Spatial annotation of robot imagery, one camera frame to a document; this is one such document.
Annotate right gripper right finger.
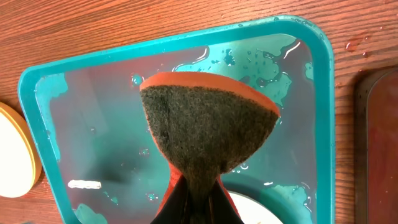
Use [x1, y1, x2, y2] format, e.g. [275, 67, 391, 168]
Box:
[207, 181, 243, 224]

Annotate yellow plate top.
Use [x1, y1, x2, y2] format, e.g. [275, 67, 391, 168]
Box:
[1, 103, 42, 198]

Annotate light blue plate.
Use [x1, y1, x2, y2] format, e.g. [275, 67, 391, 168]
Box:
[228, 191, 282, 224]

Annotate teal plastic tray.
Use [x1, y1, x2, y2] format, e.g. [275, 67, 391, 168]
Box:
[18, 15, 335, 223]

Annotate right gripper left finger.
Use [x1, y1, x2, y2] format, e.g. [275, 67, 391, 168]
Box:
[150, 176, 190, 224]

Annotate black rectangular tray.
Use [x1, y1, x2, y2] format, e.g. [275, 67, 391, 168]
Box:
[354, 67, 397, 224]

